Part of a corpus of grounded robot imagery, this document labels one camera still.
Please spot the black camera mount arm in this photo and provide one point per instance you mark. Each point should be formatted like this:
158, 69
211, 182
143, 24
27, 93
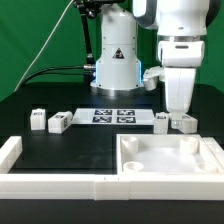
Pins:
89, 9

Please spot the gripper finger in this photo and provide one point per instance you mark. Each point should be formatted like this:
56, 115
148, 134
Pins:
184, 119
174, 121

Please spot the white U-shaped fence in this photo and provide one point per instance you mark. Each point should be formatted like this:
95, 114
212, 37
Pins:
121, 186

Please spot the white marker base plate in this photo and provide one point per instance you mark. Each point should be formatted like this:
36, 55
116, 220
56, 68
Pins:
99, 116

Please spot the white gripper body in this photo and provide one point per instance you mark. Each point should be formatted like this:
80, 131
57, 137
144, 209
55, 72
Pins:
180, 61

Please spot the white square tabletop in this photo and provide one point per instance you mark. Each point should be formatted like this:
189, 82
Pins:
167, 154

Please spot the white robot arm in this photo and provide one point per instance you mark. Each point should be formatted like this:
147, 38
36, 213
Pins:
181, 26

